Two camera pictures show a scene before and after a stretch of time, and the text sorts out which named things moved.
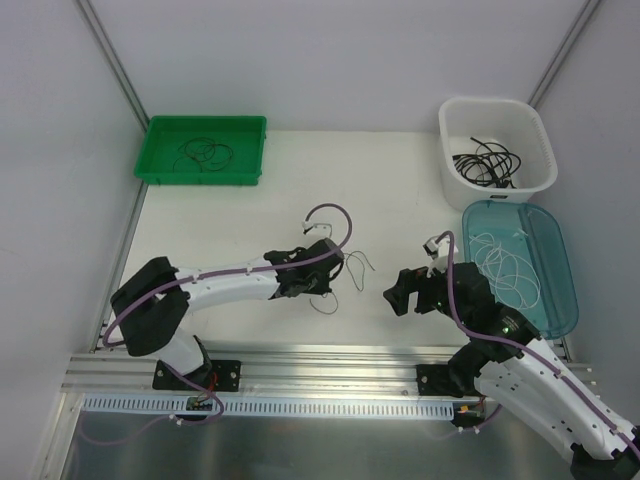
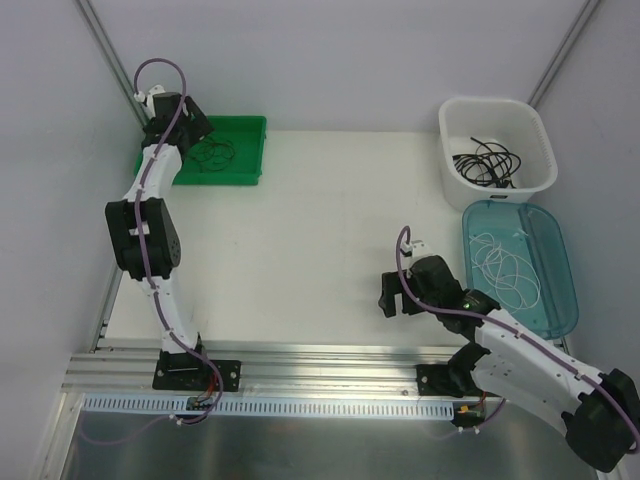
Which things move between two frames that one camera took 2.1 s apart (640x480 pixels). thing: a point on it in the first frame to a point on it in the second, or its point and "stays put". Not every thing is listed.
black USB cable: (492, 164) stays put
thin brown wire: (211, 156) stays put
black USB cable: (490, 165) stays put
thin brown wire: (325, 313) to (219, 143)
